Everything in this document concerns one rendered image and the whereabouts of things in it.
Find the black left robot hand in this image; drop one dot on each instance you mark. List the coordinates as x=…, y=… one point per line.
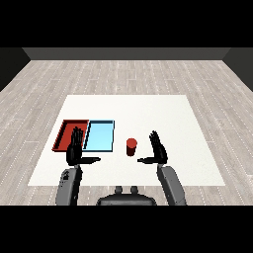
x=74, y=153

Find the light blue shallow open box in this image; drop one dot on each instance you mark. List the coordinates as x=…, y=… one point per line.
x=99, y=135

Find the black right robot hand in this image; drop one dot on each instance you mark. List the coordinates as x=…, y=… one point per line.
x=159, y=151

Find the red shallow open box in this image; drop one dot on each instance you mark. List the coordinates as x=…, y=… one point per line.
x=67, y=135

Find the dark grey robot body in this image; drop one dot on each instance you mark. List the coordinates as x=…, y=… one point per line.
x=126, y=198

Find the red can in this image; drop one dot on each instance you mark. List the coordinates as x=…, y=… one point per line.
x=131, y=147

